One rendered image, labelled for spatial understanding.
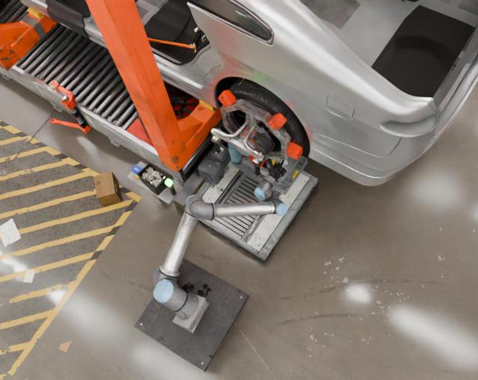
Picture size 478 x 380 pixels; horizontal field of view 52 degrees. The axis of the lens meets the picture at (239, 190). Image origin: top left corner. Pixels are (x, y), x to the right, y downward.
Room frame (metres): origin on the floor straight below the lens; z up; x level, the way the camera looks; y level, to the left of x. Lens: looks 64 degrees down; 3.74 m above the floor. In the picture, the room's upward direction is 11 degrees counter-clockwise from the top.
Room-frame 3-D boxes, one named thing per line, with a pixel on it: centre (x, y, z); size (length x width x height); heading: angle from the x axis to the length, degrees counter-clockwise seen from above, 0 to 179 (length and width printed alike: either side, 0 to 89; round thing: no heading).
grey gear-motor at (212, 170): (2.00, 0.09, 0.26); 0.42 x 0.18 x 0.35; 135
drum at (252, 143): (1.80, -0.14, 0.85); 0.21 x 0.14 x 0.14; 135
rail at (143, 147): (2.85, 1.30, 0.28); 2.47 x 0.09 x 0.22; 45
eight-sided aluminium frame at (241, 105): (1.85, -0.19, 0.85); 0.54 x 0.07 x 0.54; 45
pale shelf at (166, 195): (1.84, 0.63, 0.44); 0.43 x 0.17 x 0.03; 45
